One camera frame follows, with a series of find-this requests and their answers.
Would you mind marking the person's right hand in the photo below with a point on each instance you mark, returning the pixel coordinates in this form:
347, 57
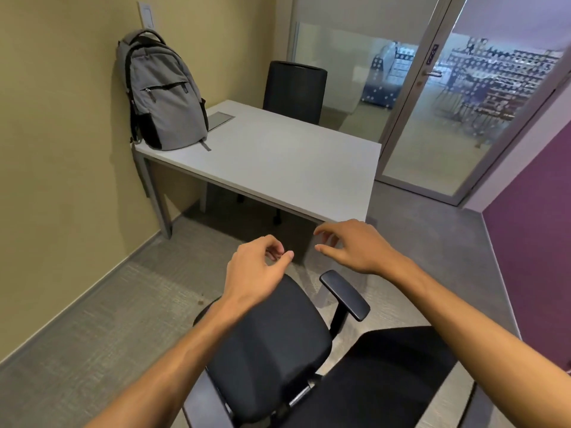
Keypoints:
363, 249

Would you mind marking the person's left hand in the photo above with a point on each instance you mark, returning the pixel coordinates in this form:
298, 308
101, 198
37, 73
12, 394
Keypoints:
250, 274

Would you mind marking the person's right thumb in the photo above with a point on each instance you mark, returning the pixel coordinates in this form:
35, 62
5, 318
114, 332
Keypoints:
331, 254

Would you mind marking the person's left thumb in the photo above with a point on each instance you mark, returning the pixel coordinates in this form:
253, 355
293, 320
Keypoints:
282, 261

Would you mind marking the person's left forearm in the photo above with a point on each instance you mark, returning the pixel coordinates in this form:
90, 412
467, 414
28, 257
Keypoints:
178, 365

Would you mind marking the person's right forearm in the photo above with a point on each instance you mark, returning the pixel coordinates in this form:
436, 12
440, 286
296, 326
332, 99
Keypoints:
473, 325

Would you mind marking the black office chair with armrest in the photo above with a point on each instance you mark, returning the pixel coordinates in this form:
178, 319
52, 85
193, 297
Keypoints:
267, 347

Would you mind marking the white office table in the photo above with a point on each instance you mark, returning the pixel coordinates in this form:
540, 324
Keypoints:
276, 155

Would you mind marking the black mesh office chair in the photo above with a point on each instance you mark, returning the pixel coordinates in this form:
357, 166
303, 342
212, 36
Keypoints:
294, 91

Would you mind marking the blue dotted display stand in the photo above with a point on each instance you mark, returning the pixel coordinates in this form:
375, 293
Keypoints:
383, 84

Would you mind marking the frosted glass partition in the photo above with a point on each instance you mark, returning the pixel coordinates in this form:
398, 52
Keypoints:
352, 62

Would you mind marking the grey backpack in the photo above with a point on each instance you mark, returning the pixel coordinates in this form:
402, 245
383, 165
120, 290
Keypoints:
163, 97

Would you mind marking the shelves of small items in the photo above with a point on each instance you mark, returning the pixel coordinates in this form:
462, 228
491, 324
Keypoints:
504, 80

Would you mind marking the glass door with metal frame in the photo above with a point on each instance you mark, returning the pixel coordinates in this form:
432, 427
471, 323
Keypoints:
428, 155

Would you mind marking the white wall switch plate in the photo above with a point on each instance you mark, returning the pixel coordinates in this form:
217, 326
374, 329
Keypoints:
146, 14

